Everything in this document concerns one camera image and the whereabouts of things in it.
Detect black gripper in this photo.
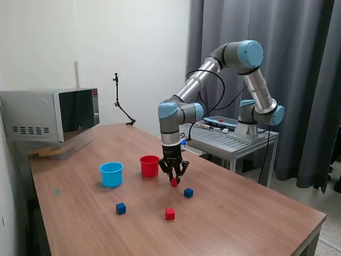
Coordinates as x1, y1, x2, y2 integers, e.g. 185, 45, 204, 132
158, 143, 190, 186

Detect red plastic bin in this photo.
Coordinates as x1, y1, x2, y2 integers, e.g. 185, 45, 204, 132
139, 155, 161, 178

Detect blue plastic bin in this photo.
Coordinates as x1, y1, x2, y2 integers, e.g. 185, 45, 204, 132
99, 161, 124, 188

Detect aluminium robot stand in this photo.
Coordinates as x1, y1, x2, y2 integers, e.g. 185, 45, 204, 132
178, 123, 280, 187

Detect teach pendant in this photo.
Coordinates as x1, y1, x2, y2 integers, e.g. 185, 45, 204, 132
204, 116, 238, 128

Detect wooden sticks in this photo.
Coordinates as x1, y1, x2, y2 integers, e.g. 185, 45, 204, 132
28, 148, 62, 158

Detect grey curtain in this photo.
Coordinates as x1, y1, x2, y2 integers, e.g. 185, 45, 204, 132
184, 0, 341, 194

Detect silver microwave oven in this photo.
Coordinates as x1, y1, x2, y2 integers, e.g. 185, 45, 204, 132
0, 87, 101, 144

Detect dark furniture piece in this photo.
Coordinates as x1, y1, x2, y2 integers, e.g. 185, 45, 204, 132
329, 153, 341, 191

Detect pendant cable with silver connector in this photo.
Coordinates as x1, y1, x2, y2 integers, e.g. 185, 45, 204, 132
190, 121, 227, 131

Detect black hanging cable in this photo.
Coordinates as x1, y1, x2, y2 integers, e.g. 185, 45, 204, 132
258, 124, 271, 185

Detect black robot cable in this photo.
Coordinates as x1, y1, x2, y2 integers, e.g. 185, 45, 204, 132
185, 69, 249, 142

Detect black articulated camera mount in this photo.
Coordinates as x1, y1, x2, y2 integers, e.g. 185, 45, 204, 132
111, 72, 136, 126

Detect white floor cable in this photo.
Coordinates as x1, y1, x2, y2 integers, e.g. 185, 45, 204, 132
319, 236, 341, 248

